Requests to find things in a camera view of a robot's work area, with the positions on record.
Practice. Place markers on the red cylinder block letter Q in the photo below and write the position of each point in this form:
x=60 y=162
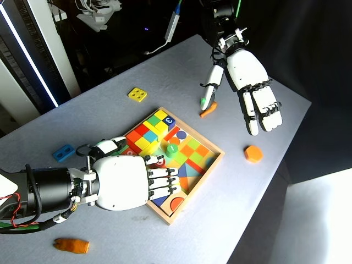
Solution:
x=159 y=162

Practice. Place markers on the white adapter box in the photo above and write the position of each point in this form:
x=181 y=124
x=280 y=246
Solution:
x=171 y=27

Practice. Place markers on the yellow cube block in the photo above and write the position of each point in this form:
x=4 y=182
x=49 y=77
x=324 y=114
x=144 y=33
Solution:
x=142 y=143
x=162 y=128
x=160 y=114

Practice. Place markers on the orange hexagon block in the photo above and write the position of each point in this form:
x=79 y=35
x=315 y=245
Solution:
x=253 y=154

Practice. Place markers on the orange toy fried chicken piece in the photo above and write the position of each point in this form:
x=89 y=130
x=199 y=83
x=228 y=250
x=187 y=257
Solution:
x=71 y=245

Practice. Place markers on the wooden puzzle tray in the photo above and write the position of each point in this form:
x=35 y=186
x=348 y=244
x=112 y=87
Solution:
x=195 y=156

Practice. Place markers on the white plastic parts pile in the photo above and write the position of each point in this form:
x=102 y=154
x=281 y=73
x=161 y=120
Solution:
x=96 y=16

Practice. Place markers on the orange toy chicken drumstick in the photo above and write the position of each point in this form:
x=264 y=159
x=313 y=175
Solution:
x=209 y=111

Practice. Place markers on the black frame with light strip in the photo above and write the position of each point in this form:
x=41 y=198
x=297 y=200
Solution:
x=24 y=55

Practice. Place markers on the white upright post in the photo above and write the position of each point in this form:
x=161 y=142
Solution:
x=57 y=46

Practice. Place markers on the white panel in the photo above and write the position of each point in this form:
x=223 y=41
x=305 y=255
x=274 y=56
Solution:
x=13 y=96

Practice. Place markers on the yellow four-hole block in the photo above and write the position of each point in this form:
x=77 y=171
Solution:
x=137 y=94

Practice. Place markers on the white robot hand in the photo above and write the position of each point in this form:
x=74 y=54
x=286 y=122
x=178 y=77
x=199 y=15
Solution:
x=244 y=68
x=121 y=181

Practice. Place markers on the green cylinder block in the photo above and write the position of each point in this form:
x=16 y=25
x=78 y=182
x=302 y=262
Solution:
x=172 y=150

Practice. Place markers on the blue object bottom edge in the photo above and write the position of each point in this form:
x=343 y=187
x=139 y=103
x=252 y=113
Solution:
x=63 y=152

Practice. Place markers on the grey table cloth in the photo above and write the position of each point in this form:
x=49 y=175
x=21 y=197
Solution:
x=220 y=206

